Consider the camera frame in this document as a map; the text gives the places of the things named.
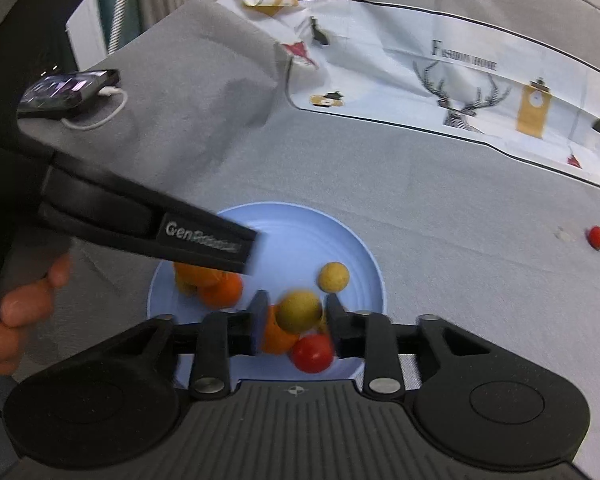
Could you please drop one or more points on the white cabinet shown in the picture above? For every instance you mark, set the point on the white cabinet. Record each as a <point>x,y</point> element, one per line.
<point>86,30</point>

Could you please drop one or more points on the black smartphone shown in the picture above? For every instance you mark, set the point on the black smartphone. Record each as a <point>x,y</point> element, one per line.
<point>70,91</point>

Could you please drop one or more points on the light blue plate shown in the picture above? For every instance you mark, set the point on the light blue plate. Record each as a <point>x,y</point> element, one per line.
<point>290,240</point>

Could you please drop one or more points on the red cherry tomato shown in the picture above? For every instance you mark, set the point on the red cherry tomato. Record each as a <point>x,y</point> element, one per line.
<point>312,352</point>
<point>597,236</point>

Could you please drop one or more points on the yellow round fruit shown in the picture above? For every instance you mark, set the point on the yellow round fruit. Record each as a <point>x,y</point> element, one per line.
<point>334,276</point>
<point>300,310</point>

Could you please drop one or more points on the grey cloth cover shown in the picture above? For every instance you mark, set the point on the grey cloth cover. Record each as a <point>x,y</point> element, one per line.
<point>430,210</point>

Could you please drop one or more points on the person's left hand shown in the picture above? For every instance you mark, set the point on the person's left hand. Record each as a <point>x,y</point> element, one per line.
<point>20,310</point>

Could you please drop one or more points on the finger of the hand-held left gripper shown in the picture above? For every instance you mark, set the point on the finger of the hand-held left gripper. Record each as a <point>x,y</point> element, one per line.
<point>130,215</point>

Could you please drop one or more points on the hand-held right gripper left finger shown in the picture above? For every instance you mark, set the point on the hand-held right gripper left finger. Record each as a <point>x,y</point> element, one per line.
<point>260,322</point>

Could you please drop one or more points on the orange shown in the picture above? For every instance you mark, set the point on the orange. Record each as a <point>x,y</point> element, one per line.
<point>276,338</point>
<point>224,292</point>
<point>190,272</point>

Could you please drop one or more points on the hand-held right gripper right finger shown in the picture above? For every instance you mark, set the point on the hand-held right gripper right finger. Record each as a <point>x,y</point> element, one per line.
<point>336,327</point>

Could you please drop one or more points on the white printed cloth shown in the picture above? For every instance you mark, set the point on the white printed cloth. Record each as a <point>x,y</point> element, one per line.
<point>380,75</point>

